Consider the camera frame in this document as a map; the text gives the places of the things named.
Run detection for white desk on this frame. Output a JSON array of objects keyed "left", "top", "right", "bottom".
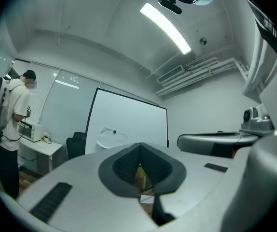
[{"left": 17, "top": 136, "right": 64, "bottom": 176}]

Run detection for white air vent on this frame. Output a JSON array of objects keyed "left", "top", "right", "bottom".
[{"left": 156, "top": 65, "right": 185, "bottom": 84}]

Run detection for black office chair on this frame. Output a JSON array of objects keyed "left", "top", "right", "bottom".
[{"left": 65, "top": 130, "right": 87, "bottom": 160}]

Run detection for long ceiling light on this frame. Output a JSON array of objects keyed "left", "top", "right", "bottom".
[{"left": 139, "top": 2, "right": 192, "bottom": 55}]

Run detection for white ceiling pipes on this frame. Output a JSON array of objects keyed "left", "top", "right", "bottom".
[{"left": 152, "top": 56, "right": 250, "bottom": 97}]

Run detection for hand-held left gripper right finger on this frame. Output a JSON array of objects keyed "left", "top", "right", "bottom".
[{"left": 140, "top": 143, "right": 187, "bottom": 227}]

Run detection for white whiteboard with black frame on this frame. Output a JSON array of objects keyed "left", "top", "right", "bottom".
[{"left": 84, "top": 87, "right": 170, "bottom": 156}]

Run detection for black head-mounted camera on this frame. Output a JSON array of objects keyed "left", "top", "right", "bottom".
[{"left": 157, "top": 0, "right": 183, "bottom": 15}]

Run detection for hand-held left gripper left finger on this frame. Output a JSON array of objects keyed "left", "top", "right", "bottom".
[{"left": 97, "top": 143, "right": 141, "bottom": 198}]

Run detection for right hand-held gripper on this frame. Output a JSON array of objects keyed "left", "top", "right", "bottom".
[{"left": 177, "top": 106, "right": 277, "bottom": 159}]

